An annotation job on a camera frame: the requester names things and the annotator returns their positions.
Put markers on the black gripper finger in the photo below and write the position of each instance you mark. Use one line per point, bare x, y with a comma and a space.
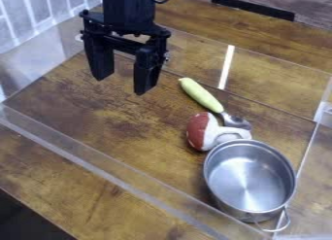
100, 56
147, 69

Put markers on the green handled metal spoon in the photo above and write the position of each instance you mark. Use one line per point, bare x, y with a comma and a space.
207, 100

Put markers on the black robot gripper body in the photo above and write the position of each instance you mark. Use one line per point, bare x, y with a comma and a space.
123, 27

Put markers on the black strip on table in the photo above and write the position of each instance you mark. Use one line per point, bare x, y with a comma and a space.
257, 9

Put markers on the stainless steel pot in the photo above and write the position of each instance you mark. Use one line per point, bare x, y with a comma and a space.
252, 181

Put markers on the clear acrylic enclosure wall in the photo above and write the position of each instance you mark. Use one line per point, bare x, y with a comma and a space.
96, 158

